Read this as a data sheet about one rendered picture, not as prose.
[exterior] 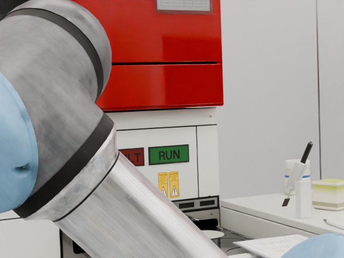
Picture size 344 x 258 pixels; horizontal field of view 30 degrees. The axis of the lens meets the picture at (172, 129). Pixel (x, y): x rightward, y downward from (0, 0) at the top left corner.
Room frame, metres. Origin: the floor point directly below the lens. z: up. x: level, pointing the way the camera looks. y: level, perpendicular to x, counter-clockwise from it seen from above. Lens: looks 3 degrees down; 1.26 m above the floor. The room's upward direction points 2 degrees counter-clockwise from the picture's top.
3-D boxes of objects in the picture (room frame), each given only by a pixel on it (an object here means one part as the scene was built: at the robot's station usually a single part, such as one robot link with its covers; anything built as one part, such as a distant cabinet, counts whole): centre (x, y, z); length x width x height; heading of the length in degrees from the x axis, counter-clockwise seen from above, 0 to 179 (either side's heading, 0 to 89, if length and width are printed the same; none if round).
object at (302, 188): (1.48, -0.29, 1.03); 0.06 x 0.04 x 0.13; 25
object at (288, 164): (1.81, -0.35, 1.01); 0.07 x 0.07 x 0.10
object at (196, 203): (1.66, 0.08, 0.96); 0.44 x 0.01 x 0.02; 115
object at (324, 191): (1.57, -0.39, 1.00); 0.07 x 0.07 x 0.07; 43
